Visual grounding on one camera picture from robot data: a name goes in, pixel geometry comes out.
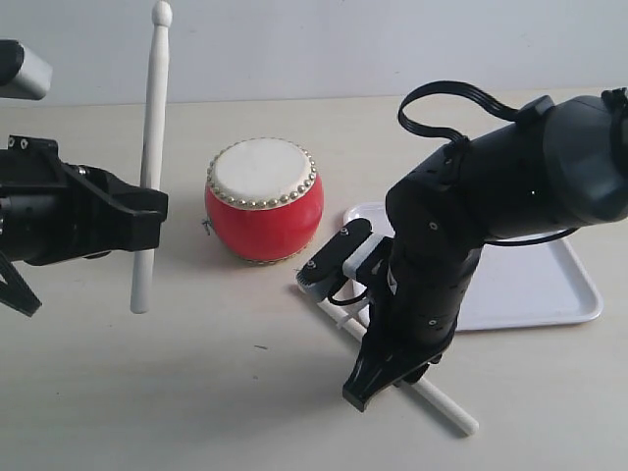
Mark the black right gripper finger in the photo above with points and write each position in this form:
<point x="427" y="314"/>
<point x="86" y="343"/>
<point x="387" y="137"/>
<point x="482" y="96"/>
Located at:
<point x="384" y="361"/>

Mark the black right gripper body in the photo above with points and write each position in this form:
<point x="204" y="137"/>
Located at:
<point x="416" y="302"/>

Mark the red small drum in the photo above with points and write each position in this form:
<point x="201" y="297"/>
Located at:
<point x="264" y="198"/>

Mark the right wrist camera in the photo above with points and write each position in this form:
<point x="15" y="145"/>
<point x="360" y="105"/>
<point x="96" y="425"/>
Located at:
<point x="338" y="260"/>

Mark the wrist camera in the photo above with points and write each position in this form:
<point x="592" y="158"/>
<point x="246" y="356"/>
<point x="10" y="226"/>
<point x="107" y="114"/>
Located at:
<point x="338" y="260"/>
<point x="24" y="75"/>

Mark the white drumstick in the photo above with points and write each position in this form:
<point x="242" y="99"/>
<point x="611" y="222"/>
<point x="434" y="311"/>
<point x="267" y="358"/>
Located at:
<point x="153" y="142"/>
<point x="454" y="414"/>

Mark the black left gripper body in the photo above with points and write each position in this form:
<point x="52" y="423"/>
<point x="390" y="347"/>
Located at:
<point x="44" y="213"/>

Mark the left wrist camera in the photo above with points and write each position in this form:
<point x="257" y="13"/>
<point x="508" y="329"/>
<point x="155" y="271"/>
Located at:
<point x="24" y="75"/>

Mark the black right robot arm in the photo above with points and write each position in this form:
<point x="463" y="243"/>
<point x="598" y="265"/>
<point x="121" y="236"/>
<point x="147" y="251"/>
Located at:
<point x="552" y="169"/>

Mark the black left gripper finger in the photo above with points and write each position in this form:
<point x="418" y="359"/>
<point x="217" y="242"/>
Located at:
<point x="108" y="214"/>

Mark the white plastic tray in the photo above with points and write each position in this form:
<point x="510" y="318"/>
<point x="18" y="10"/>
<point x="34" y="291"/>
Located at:
<point x="526" y="287"/>

